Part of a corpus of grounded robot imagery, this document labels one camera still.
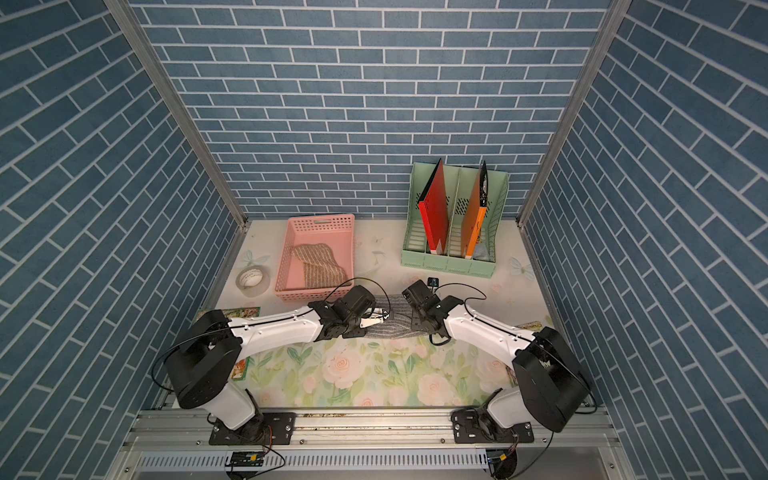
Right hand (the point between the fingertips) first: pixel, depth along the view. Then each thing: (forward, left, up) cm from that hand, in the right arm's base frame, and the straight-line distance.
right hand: (424, 320), depth 88 cm
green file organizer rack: (+46, -11, +17) cm, 50 cm away
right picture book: (-11, -25, -4) cm, 27 cm away
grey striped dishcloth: (-1, +8, -1) cm, 8 cm away
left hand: (+1, +17, 0) cm, 17 cm away
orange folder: (+22, -13, +20) cm, 32 cm away
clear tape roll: (+11, +59, -3) cm, 60 cm away
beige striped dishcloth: (+18, +37, -1) cm, 41 cm away
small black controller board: (-37, +42, -7) cm, 56 cm away
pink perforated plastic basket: (+36, +34, -3) cm, 50 cm away
